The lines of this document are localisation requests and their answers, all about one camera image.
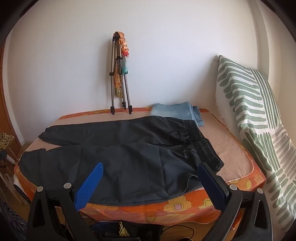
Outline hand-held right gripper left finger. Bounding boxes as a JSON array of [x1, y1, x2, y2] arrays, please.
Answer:
[[26, 162, 104, 241]]

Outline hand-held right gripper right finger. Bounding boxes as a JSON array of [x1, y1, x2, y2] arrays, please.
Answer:
[[198, 163, 273, 241]]

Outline black pants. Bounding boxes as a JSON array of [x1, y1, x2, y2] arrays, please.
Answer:
[[18, 116, 225, 205]]

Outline orange floral bed sheet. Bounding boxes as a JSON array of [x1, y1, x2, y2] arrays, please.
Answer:
[[14, 108, 266, 226]]

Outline light blue pillow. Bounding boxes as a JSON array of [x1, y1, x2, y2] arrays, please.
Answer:
[[150, 101, 204, 127]]

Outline zebra patterned cloth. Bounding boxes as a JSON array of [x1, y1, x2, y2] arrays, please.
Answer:
[[0, 199, 28, 241]]

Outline grey metal drying rack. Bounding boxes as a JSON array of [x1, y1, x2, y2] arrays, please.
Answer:
[[109, 32, 133, 115]]

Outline leopard print cloth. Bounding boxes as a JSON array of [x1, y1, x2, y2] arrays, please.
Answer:
[[0, 133, 15, 151]]

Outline thin striped pillow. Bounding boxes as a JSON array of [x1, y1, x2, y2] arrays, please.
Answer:
[[251, 68, 286, 129]]

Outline colourful patterned scarf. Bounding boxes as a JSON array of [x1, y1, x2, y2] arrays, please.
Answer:
[[113, 31, 130, 99]]

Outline black cable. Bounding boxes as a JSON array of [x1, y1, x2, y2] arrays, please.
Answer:
[[162, 224, 195, 241]]

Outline brown wooden frame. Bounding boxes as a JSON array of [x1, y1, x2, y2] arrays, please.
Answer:
[[0, 46, 23, 149]]

